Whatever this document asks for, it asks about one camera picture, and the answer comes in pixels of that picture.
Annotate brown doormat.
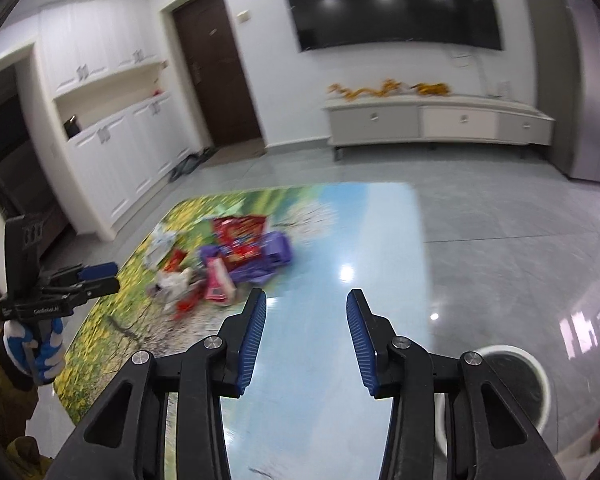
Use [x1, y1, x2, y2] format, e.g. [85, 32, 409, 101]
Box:
[205, 140, 266, 166]

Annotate white television stand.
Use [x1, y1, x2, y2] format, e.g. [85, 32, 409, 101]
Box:
[321, 94, 556, 162]

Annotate person's left forearm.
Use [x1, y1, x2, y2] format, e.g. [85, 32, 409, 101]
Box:
[0, 327, 43, 441]

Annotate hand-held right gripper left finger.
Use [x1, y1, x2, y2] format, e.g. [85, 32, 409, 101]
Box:
[55, 288, 268, 480]

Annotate short golden dragon ornament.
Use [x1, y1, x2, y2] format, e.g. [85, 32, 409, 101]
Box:
[410, 82, 452, 97]

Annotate person's left hand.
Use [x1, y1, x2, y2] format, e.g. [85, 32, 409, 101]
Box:
[2, 317, 64, 386]

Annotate small red wrapper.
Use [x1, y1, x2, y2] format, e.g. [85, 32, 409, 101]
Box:
[172, 290, 206, 319]
[162, 247, 187, 271]

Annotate purple plastic bag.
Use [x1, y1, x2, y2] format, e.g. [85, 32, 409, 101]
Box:
[200, 231, 294, 284]

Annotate clear white wrapper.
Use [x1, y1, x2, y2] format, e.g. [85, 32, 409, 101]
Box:
[142, 224, 176, 266]

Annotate dark shoes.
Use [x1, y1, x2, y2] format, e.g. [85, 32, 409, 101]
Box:
[167, 147, 214, 181]

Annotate black wall television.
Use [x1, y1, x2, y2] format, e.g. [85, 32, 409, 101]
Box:
[276, 0, 504, 53]

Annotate white wall cabinet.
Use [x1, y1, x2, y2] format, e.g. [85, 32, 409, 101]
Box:
[35, 0, 202, 242]

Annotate white bin with black liner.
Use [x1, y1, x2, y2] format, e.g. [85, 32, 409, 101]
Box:
[432, 343, 551, 462]

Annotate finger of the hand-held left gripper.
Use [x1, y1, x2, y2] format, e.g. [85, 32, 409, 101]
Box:
[55, 279, 121, 307]
[50, 262, 119, 284]

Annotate long golden dragon ornament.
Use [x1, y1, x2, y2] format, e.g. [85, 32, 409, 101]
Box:
[328, 79, 406, 102]

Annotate red snack bag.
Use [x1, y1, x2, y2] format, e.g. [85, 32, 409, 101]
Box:
[212, 214, 269, 266]

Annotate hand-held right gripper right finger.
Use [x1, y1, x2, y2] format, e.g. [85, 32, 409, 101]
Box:
[346, 288, 568, 480]

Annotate pink packet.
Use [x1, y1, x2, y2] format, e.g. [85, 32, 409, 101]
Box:
[203, 256, 237, 306]

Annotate dark brown door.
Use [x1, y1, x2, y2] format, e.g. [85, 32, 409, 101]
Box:
[172, 0, 264, 149]

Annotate landscape print table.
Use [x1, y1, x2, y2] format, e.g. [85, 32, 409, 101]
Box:
[52, 182, 429, 480]

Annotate grey refrigerator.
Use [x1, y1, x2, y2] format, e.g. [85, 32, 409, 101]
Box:
[517, 0, 600, 184]

